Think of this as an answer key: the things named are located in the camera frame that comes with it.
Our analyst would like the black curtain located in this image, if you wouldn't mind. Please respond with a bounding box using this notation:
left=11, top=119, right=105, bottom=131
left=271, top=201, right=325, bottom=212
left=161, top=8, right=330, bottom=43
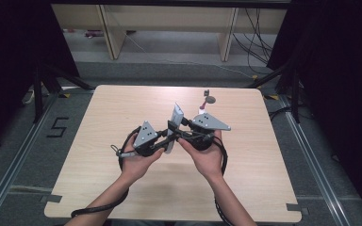
left=266, top=0, right=362, bottom=218
left=0, top=0, right=80, bottom=158

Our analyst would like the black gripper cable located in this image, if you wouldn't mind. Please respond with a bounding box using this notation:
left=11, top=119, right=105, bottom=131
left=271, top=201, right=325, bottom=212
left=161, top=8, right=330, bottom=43
left=70, top=125, right=143, bottom=219
left=212, top=135, right=234, bottom=226

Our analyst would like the grey tape piece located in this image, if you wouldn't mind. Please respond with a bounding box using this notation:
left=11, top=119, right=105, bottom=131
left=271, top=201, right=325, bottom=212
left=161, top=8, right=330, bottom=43
left=286, top=202, right=309, bottom=217
left=39, top=194, right=63, bottom=203

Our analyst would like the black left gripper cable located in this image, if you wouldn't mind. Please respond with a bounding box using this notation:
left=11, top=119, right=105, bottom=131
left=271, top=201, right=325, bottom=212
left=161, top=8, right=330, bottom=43
left=70, top=125, right=143, bottom=219

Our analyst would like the thin white floor cable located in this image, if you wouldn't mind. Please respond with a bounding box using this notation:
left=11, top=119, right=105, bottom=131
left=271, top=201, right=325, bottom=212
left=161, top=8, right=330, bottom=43
left=124, top=32, right=256, bottom=79

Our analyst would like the white toothpaste tube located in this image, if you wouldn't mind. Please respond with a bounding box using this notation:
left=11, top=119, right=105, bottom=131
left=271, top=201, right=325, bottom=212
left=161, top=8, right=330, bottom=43
left=164, top=102, right=185, bottom=154

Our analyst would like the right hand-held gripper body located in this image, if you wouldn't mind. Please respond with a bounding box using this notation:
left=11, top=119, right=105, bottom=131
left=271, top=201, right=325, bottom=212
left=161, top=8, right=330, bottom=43
left=189, top=112, right=233, bottom=152

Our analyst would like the person's right hand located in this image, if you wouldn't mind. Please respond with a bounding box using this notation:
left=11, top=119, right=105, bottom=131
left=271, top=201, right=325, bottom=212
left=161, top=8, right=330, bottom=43
left=177, top=130, right=224, bottom=182

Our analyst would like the bundle of black cables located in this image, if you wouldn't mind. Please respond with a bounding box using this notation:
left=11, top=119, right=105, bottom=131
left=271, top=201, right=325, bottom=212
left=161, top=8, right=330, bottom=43
left=232, top=8, right=275, bottom=75

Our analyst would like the black metal stand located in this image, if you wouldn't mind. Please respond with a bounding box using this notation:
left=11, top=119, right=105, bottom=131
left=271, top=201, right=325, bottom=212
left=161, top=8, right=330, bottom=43
left=246, top=61, right=304, bottom=124
left=32, top=61, right=96, bottom=124

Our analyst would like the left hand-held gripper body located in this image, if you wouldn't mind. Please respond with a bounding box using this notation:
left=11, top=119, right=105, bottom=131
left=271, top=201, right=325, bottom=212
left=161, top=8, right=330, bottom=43
left=132, top=120, right=159, bottom=157

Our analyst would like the aluminium floor rail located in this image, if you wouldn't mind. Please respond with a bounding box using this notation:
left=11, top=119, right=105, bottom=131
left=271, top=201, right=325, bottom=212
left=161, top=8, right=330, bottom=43
left=277, top=93, right=353, bottom=226
left=0, top=90, right=60, bottom=226

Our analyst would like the person's left hand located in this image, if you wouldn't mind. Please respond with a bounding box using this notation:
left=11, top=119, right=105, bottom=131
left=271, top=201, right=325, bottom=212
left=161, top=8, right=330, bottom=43
left=121, top=131, right=166, bottom=183

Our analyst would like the silver cable plug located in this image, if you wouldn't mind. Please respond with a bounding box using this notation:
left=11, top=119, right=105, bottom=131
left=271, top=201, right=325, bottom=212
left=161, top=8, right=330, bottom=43
left=110, top=144, right=138, bottom=159

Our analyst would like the light wooden desk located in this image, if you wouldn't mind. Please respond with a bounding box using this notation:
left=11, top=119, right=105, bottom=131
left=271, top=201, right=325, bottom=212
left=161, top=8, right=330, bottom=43
left=50, top=3, right=288, bottom=62

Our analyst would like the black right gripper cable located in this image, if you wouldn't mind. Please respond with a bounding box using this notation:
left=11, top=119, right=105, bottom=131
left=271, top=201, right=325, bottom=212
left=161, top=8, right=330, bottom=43
left=212, top=135, right=234, bottom=226

